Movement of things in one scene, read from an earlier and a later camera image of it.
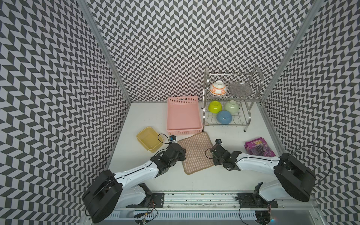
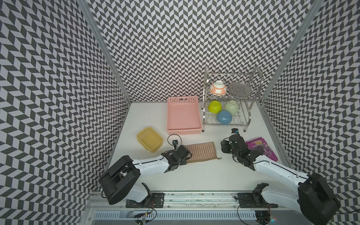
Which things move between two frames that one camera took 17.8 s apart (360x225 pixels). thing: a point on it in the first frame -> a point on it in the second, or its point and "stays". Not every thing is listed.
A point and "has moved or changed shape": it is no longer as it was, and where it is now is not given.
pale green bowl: (231, 106) stays
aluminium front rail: (221, 200) stays
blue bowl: (224, 117) stays
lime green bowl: (215, 107) stays
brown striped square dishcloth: (199, 153) has moved or changed shape
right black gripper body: (217, 161) -> (227, 148)
